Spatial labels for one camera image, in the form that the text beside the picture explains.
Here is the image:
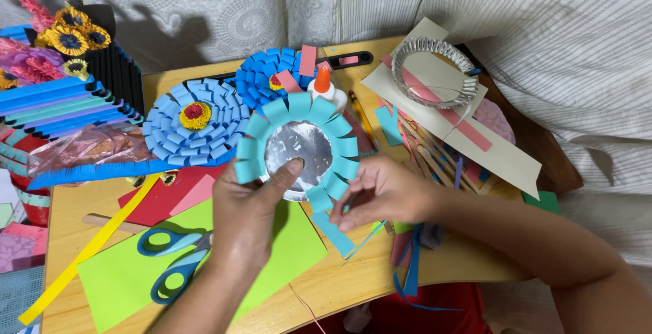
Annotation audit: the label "black handled tool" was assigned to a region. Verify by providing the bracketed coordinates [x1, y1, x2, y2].
[208, 51, 375, 83]

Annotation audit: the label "white lace cloth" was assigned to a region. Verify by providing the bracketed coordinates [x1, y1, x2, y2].
[0, 0, 337, 75]

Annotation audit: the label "long pink paper strip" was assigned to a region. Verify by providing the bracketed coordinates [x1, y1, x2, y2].
[380, 54, 494, 153]

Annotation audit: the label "pink plastic bag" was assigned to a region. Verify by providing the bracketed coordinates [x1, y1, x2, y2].
[28, 124, 155, 180]

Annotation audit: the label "long yellow paper strip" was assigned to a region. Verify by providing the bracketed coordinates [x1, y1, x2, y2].
[18, 171, 163, 327]

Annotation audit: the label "yellow pencil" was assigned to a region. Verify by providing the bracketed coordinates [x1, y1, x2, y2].
[348, 90, 381, 152]

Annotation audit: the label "person's left hand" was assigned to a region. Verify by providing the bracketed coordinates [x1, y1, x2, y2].
[210, 158, 306, 275]

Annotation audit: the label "heap of patterned papers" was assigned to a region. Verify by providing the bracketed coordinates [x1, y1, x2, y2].
[0, 221, 48, 334]

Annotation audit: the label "bundle of wooden sticks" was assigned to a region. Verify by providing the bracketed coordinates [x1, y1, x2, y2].
[379, 99, 499, 195]

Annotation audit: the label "foil disc with teal loops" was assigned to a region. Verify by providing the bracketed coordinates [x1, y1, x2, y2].
[233, 92, 361, 213]

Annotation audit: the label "person's right hand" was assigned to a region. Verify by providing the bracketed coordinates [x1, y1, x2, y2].
[329, 153, 445, 233]

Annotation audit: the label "dark blue paper flower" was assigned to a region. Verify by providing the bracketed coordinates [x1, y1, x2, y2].
[235, 47, 320, 117]

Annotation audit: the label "pink patterned paper disc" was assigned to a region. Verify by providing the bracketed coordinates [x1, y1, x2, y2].
[473, 98, 517, 144]

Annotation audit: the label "light blue paper flower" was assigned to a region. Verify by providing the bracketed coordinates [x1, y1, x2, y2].
[142, 78, 251, 167]

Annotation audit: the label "person's red garment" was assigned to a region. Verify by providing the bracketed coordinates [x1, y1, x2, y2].
[289, 282, 493, 334]

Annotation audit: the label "green paper sheet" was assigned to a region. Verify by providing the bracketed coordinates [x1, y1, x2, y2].
[76, 198, 329, 334]

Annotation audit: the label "blue fringed paper strip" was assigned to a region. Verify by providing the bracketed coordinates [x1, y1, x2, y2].
[26, 147, 238, 191]

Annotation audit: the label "thin blue paper strips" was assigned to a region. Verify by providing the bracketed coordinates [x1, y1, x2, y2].
[392, 224, 465, 312]

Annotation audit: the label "striped white cushion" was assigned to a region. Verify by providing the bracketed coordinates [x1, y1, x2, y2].
[333, 0, 652, 268]

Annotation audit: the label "red pot with paper rolls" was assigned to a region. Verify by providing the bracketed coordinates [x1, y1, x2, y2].
[0, 129, 53, 228]

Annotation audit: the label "paper roll basket with flowers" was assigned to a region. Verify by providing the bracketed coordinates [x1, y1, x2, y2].
[0, 0, 146, 142]

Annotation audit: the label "silver foil ring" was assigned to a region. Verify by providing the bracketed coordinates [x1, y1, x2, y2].
[391, 36, 480, 110]

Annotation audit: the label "beige card sheet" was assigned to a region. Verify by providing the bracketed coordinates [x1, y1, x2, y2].
[360, 16, 543, 200]

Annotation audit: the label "pink paper sheet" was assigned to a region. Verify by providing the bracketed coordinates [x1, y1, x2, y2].
[169, 173, 218, 217]

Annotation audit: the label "teal paper strip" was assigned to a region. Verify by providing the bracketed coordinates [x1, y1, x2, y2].
[310, 197, 356, 259]

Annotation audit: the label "dark green paper piece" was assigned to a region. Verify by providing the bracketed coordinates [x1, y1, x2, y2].
[522, 191, 561, 216]

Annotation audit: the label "blue handled scissors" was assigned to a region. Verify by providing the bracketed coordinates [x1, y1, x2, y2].
[137, 227, 215, 305]

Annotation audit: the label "red paper sheet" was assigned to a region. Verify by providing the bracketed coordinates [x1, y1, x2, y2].
[117, 164, 228, 227]

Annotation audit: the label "teal paper piece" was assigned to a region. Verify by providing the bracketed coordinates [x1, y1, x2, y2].
[374, 105, 404, 147]

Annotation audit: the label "flat wooden craft stick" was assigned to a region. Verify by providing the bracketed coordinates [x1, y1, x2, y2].
[82, 213, 149, 235]

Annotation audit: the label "white glue bottle orange cap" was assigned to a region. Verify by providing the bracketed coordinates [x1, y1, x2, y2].
[307, 66, 348, 116]

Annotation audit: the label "short pink paper strip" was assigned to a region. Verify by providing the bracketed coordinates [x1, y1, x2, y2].
[298, 45, 318, 78]
[274, 69, 304, 94]

